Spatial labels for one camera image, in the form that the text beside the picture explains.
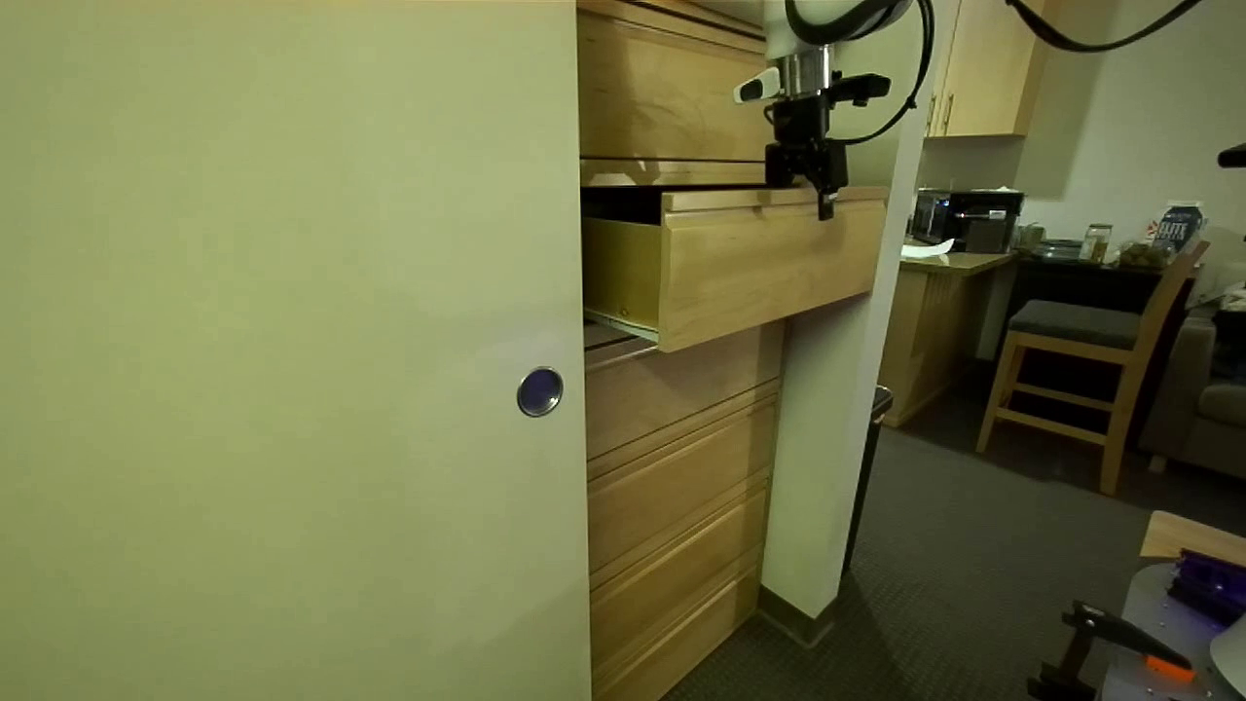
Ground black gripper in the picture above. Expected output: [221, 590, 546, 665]
[765, 94, 853, 221]

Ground light wooden dresser drawer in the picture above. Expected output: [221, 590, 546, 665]
[586, 385, 787, 580]
[579, 184, 894, 356]
[579, 321, 792, 468]
[589, 478, 770, 680]
[594, 568, 766, 701]

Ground crumpled white paper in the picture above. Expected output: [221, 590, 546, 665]
[900, 232, 961, 265]

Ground light wood dresser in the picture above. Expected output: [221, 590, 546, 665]
[578, 0, 787, 191]

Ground black coffee maker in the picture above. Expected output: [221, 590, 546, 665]
[913, 185, 1029, 256]

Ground light wooden desk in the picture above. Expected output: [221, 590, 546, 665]
[879, 249, 1019, 428]

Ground black side table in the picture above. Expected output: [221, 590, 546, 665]
[1006, 243, 1182, 321]

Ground wooden chair dark seat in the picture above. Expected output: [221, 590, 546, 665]
[973, 232, 1214, 498]

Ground round dark door pull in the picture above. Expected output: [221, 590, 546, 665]
[515, 365, 569, 421]

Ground grey sofa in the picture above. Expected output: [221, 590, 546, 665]
[1140, 299, 1246, 487]

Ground wooden board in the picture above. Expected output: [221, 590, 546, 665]
[1139, 504, 1246, 573]

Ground black orange clamp tool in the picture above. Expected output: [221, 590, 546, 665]
[1026, 594, 1204, 701]

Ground round grey table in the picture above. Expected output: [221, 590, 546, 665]
[1097, 555, 1246, 701]

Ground cream sliding closet door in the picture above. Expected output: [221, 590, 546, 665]
[0, 0, 595, 701]

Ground blue plastic object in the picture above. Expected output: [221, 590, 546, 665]
[1166, 547, 1246, 630]

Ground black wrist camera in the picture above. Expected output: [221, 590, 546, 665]
[830, 68, 895, 110]

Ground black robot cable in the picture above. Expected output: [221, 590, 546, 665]
[785, 0, 1204, 147]

